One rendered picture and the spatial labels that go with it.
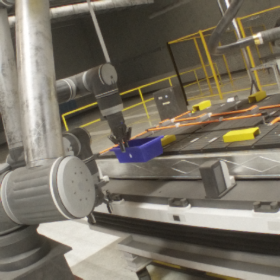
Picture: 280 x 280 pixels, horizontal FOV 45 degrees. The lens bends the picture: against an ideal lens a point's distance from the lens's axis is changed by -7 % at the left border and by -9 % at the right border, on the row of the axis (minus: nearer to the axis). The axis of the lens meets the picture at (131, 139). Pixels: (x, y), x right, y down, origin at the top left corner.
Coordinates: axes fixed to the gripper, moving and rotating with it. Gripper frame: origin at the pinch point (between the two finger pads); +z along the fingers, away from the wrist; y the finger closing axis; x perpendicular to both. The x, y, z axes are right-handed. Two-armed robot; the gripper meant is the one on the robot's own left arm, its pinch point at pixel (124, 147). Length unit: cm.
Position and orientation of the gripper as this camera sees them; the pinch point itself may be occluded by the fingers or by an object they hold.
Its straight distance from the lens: 166.9
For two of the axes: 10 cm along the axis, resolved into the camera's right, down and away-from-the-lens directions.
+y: 7.3, -3.4, 6.0
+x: -6.1, 0.7, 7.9
